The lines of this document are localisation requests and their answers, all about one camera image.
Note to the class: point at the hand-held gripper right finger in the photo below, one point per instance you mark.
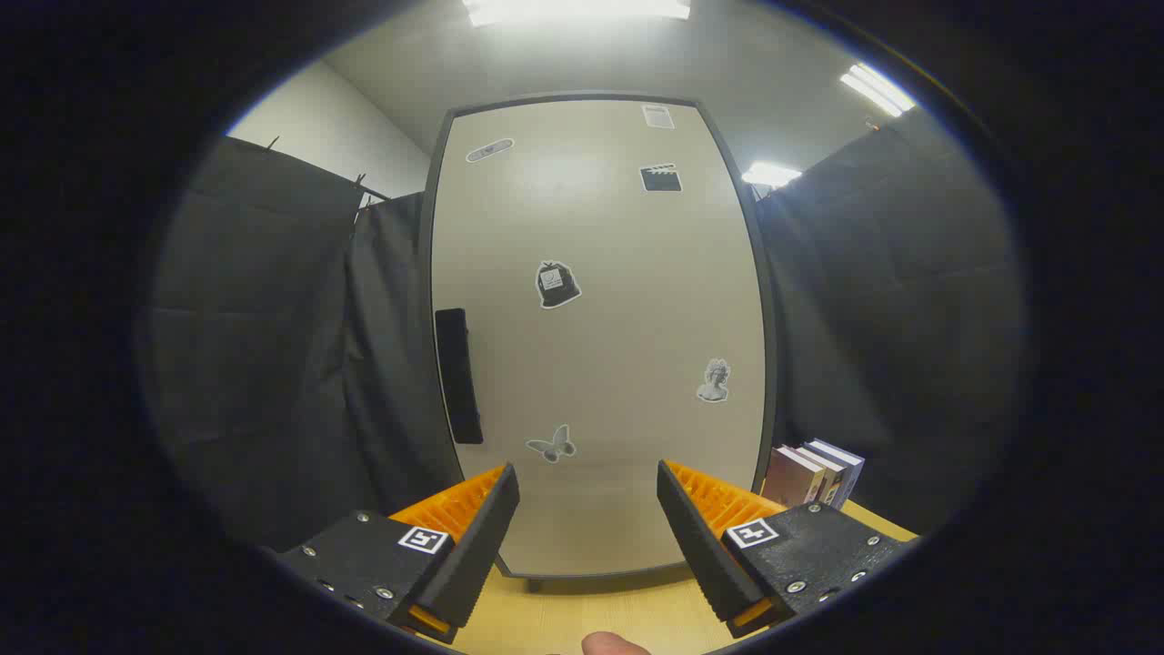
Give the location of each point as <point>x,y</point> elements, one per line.
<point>696,541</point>

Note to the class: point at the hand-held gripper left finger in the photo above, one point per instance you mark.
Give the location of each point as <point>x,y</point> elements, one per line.
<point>486,537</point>

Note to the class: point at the pale cover book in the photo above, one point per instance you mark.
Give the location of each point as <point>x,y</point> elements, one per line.
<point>829,482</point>

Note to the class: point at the dark grey cabinet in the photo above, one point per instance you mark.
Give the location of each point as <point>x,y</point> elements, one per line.
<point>773,364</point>

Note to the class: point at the black backdrop cloth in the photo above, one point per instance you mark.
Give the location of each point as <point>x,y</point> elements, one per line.
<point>273,364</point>
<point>909,318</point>

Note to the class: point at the small ceiling light panel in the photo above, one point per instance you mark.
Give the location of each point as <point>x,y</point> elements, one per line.
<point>771,174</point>

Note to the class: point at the long ceiling light panel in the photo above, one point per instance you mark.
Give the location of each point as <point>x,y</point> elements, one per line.
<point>878,89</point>

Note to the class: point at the wide ceiling light panel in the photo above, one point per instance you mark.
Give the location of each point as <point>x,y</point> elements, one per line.
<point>573,9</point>

